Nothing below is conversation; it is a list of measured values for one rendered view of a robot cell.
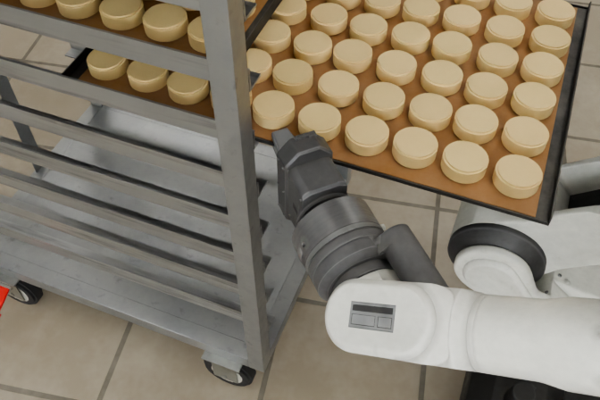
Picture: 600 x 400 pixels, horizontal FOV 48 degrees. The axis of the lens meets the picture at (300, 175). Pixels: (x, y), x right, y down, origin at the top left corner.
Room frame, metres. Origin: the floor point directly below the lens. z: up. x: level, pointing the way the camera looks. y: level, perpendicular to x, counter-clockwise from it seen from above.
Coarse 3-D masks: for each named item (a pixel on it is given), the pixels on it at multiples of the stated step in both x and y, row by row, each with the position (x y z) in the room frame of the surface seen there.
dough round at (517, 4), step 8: (496, 0) 0.77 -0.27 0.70; (504, 0) 0.77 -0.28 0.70; (512, 0) 0.77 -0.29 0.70; (520, 0) 0.77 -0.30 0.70; (528, 0) 0.77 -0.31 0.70; (496, 8) 0.77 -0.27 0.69; (504, 8) 0.76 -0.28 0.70; (512, 8) 0.75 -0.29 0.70; (520, 8) 0.75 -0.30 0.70; (528, 8) 0.76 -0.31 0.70; (512, 16) 0.75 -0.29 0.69; (520, 16) 0.75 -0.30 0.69; (528, 16) 0.76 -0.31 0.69
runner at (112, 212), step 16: (0, 176) 0.69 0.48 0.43; (16, 176) 0.70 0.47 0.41; (32, 192) 0.67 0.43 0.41; (48, 192) 0.65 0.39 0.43; (64, 192) 0.67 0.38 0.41; (80, 208) 0.63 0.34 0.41; (96, 208) 0.62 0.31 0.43; (112, 208) 0.64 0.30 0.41; (128, 224) 0.60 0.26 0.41; (144, 224) 0.59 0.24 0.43; (160, 224) 0.61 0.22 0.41; (176, 240) 0.57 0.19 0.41; (192, 240) 0.56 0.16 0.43; (208, 240) 0.58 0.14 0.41; (224, 256) 0.54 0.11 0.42
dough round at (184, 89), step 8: (176, 72) 0.62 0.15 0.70; (168, 80) 0.61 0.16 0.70; (176, 80) 0.61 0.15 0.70; (184, 80) 0.61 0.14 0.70; (192, 80) 0.61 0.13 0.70; (200, 80) 0.61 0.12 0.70; (168, 88) 0.60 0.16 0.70; (176, 88) 0.59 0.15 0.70; (184, 88) 0.59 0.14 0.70; (192, 88) 0.59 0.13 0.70; (200, 88) 0.60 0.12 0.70; (208, 88) 0.61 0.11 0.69; (176, 96) 0.59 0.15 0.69; (184, 96) 0.59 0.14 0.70; (192, 96) 0.59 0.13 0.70; (200, 96) 0.59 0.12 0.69
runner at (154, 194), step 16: (0, 144) 0.67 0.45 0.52; (16, 144) 0.69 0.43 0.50; (32, 160) 0.65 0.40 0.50; (48, 160) 0.64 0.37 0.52; (64, 160) 0.66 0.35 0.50; (80, 176) 0.62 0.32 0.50; (96, 176) 0.61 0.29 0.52; (112, 176) 0.60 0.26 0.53; (128, 192) 0.60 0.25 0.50; (144, 192) 0.58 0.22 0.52; (160, 192) 0.58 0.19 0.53; (176, 192) 0.60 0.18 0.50; (176, 208) 0.57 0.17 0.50; (192, 208) 0.56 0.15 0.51; (208, 208) 0.55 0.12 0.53; (224, 208) 0.57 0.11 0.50; (224, 224) 0.54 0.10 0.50
